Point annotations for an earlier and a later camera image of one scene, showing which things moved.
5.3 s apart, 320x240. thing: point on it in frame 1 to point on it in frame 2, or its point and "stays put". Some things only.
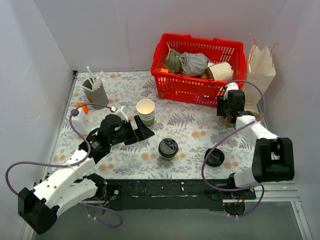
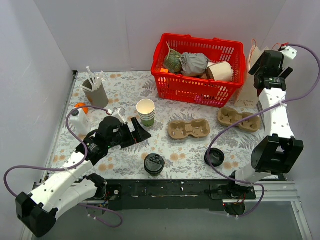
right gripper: x=225 y=114 to x=258 y=67
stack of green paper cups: x=145 y=109 stays put
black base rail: x=171 y=194 stays put
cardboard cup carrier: x=224 y=121 to x=196 y=128
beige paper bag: x=261 y=72 stays put
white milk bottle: x=80 y=121 stays put
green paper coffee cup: x=168 y=158 to x=156 y=174
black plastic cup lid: x=168 y=147 to x=154 y=163
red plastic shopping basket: x=195 y=90 stays put
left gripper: x=135 y=131 stays put
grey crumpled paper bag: x=193 y=64 stays put
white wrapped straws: x=97 y=80 stays put
